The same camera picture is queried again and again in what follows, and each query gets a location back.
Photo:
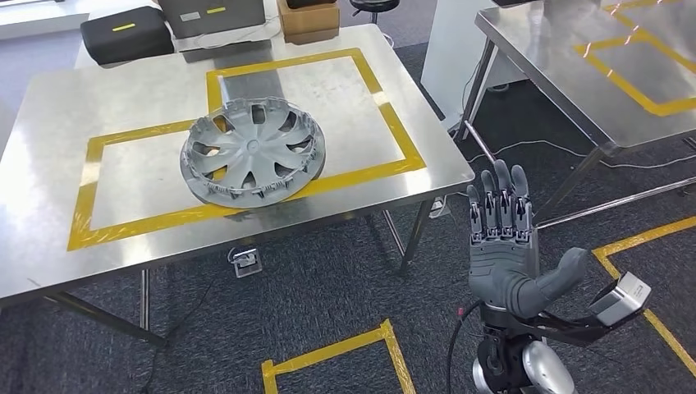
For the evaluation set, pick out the cardboard box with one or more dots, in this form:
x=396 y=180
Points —
x=307 y=24

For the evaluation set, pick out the black case yellow label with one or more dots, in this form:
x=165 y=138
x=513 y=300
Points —
x=128 y=38

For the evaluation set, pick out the grey case yellow label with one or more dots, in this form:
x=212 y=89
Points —
x=217 y=19

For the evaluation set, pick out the steel workbench table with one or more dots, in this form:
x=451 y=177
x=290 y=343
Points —
x=543 y=54
x=136 y=81

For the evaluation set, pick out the yellow floor tape outline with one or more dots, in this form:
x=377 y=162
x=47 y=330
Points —
x=641 y=238

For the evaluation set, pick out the black tray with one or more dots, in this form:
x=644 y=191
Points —
x=310 y=3

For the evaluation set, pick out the white partition panel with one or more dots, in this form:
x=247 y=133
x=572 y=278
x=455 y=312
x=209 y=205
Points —
x=451 y=54

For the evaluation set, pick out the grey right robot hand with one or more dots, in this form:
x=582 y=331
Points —
x=503 y=266

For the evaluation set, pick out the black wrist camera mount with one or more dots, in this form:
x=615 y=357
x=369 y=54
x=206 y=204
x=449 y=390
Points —
x=576 y=329

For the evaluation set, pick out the silver wheel cover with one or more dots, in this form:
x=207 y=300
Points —
x=250 y=158

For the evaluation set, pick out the yellow floor tape corner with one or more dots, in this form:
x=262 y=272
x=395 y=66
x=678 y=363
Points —
x=331 y=350

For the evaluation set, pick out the black round stool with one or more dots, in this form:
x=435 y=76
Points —
x=375 y=4

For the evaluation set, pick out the grey floor socket box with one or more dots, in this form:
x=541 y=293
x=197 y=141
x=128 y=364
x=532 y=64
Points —
x=246 y=262

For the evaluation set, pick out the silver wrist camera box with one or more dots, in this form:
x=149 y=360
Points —
x=620 y=299

